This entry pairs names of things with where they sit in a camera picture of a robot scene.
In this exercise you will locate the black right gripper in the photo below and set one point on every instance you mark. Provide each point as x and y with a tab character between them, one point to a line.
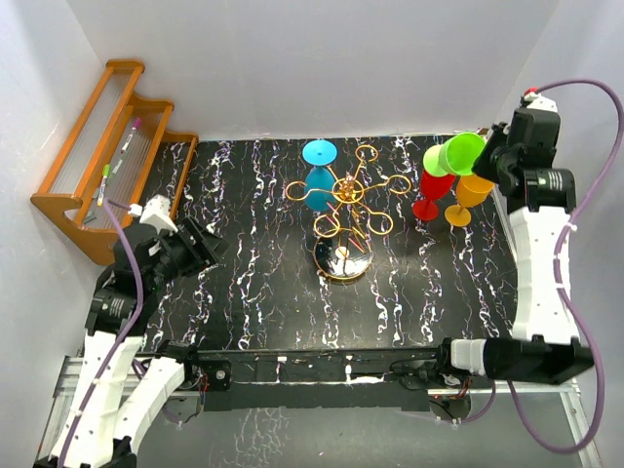
498	136

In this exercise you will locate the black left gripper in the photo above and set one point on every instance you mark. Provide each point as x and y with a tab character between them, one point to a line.
209	248

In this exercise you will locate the yellow wine glass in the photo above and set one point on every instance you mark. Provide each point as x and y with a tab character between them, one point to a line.
471	191

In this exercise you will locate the green wine glass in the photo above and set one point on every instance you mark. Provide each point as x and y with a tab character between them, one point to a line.
455	157

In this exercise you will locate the red wine glass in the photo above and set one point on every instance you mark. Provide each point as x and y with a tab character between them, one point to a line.
432	188

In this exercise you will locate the blue wine glass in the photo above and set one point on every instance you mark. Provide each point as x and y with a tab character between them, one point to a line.
319	182

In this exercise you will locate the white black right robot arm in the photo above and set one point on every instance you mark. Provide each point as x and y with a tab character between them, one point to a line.
545	345

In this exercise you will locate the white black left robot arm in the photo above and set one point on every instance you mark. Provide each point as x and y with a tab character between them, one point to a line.
102	429

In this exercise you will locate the wooden tiered shelf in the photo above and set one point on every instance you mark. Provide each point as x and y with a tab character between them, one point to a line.
70	188

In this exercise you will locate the green capped marker pen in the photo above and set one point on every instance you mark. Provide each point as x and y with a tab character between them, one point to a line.
102	185

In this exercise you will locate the purple capped marker pen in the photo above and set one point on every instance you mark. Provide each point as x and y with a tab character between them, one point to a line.
135	125

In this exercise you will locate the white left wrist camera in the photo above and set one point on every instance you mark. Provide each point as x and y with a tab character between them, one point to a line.
155	213

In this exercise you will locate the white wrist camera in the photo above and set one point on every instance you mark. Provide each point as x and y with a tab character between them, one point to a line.
534	102
155	213

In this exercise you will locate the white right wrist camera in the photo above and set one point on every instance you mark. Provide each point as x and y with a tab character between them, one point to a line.
534	102

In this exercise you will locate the gold wire glass rack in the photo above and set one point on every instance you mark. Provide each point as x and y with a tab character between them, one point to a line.
342	250

